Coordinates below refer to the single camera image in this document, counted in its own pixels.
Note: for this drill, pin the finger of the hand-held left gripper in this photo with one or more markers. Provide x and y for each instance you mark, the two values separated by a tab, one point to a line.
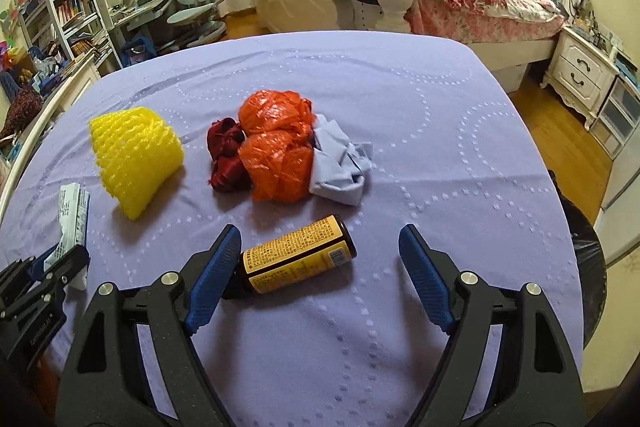
70	267
42	259

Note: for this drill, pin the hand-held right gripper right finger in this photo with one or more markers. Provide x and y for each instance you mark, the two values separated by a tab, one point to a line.
425	277

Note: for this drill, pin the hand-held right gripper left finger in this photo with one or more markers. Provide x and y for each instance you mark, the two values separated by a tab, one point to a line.
212	277

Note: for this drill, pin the white printed packet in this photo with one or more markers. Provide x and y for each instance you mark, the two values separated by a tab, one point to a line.
75	212

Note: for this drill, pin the brown bottle with yellow label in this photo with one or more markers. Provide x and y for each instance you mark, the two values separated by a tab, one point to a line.
295	257

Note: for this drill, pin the bin with black bag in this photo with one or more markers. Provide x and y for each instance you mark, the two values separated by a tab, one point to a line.
585	247

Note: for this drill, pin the yellow foam fruit net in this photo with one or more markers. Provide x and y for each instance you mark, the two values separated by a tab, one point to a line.
135	152

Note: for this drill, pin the crumpled light blue cloth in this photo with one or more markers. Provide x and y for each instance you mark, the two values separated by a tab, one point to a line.
340	162

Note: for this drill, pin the dark red fuzzy bundle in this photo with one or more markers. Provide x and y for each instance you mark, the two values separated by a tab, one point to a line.
22	109

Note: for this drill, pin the crumpled orange plastic bag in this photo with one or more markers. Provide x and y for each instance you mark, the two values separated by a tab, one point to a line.
275	132

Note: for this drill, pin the purple dotted tablecloth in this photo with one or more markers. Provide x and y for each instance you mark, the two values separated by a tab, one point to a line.
400	107

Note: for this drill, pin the white wardrobe door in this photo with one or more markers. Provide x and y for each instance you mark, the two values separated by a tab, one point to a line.
625	207

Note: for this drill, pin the white underbed box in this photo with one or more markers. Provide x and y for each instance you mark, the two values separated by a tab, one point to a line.
510	77

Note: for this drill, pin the blue storage box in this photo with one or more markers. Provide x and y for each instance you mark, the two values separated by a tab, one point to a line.
137	52

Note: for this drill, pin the clear plastic drawer unit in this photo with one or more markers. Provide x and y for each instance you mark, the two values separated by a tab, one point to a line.
620	112

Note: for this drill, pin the white nightstand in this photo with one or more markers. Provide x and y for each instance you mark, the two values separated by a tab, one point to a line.
575	67

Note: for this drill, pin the grey study desk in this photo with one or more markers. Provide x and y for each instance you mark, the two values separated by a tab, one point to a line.
145	7

